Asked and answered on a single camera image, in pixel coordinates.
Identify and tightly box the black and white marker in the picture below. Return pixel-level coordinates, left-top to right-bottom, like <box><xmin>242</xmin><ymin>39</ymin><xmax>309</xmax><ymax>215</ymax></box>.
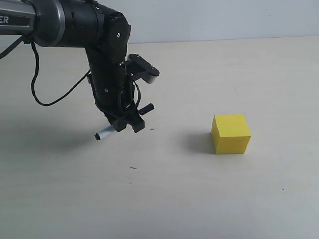
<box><xmin>94</xmin><ymin>103</ymin><xmax>154</xmax><ymax>141</ymax></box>

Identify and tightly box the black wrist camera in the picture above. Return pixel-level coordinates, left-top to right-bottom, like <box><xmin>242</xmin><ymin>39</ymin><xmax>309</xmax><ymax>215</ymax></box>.
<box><xmin>126</xmin><ymin>54</ymin><xmax>160</xmax><ymax>84</ymax></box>

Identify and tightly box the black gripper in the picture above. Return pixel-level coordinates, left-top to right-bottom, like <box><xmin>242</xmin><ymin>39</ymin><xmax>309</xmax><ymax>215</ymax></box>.
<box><xmin>96</xmin><ymin>82</ymin><xmax>145</xmax><ymax>133</ymax></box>

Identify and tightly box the yellow foam cube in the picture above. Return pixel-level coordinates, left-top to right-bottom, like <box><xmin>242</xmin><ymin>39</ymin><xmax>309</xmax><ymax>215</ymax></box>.
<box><xmin>211</xmin><ymin>114</ymin><xmax>251</xmax><ymax>154</ymax></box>

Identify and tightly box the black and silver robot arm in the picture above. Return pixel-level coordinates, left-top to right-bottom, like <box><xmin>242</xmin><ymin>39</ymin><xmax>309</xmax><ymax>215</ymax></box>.
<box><xmin>0</xmin><ymin>0</ymin><xmax>147</xmax><ymax>132</ymax></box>

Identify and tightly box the black cable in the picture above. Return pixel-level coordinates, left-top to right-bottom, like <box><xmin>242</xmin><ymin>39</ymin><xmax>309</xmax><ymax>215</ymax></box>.
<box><xmin>0</xmin><ymin>34</ymin><xmax>92</xmax><ymax>107</ymax></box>

